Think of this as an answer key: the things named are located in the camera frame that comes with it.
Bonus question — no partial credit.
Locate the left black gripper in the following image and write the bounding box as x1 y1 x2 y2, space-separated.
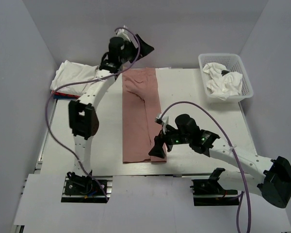
119 34 154 65

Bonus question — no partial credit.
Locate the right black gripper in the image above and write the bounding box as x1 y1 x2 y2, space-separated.
149 123 192 158

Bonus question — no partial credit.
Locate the pink printed t shirt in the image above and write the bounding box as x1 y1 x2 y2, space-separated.
122 68 167 163

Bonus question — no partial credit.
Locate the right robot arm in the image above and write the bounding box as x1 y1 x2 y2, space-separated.
148 129 291 208

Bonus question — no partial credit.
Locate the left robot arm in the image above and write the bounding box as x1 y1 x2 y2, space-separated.
68 32 154 194

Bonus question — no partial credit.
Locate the folded white t shirt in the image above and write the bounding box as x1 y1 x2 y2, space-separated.
50 60 98 97

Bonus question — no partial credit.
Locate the crumpled white t shirt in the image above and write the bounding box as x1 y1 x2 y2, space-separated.
203 63 243 100

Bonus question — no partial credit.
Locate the white plastic basket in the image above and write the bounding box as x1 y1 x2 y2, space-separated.
198 53 254 103

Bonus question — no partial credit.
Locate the folded red t shirt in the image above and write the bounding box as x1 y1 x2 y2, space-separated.
52 91 77 98

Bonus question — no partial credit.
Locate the folded blue t shirt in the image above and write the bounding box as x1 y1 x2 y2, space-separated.
53 95 79 100

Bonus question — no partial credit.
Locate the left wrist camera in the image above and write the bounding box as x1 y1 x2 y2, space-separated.
108 37 125 59

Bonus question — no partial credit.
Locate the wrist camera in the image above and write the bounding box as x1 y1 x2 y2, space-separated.
108 37 125 59
175 114 200 133

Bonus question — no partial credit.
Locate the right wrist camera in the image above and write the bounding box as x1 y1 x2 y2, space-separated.
175 114 200 133

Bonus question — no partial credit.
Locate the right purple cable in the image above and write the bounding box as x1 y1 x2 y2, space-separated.
158 101 252 233

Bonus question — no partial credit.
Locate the purple cable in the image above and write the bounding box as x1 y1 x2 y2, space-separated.
44 26 110 202
158 101 252 233

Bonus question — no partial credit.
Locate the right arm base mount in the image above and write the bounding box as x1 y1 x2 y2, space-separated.
190 168 240 206

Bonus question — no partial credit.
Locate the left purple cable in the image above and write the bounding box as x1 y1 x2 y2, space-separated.
44 26 110 202

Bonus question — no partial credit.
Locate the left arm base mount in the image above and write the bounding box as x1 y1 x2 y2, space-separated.
61 172 112 203

